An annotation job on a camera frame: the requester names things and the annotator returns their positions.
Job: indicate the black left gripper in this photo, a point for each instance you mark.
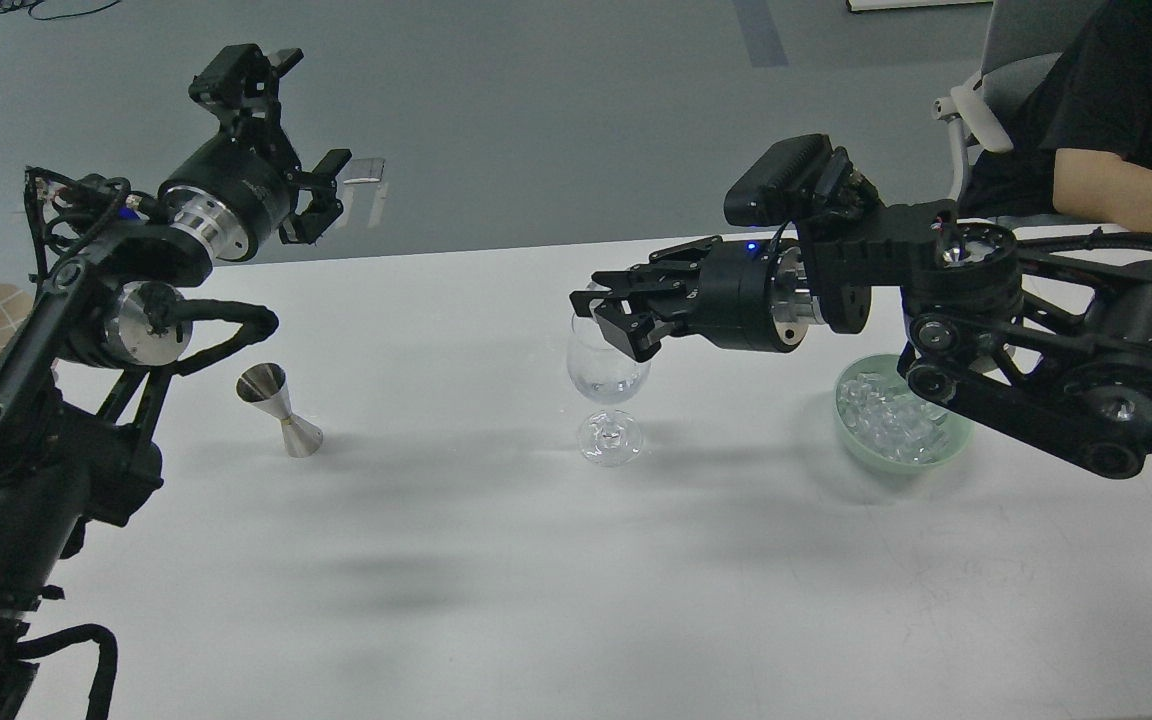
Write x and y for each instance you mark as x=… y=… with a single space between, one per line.
x=245 y=171

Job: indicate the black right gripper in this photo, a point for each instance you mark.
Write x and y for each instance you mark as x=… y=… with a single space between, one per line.
x=749 y=295

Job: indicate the steel cocktail jigger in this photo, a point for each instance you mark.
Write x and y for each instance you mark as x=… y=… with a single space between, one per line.
x=265 y=387

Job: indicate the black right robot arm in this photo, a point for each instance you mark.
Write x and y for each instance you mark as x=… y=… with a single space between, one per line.
x=1048 y=341

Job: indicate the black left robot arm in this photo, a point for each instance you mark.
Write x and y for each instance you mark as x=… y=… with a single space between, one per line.
x=84 y=379

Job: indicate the clear wine glass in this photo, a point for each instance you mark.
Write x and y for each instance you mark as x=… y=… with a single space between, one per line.
x=609 y=437

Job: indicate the green bowl of ice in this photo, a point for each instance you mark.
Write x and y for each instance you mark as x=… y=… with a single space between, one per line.
x=886 y=427

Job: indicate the grey office chair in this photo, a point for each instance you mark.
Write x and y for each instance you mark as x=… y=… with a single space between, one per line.
x=993 y=149

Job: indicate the person in black shirt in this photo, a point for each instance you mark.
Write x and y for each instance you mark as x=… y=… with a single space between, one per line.
x=1082 y=140

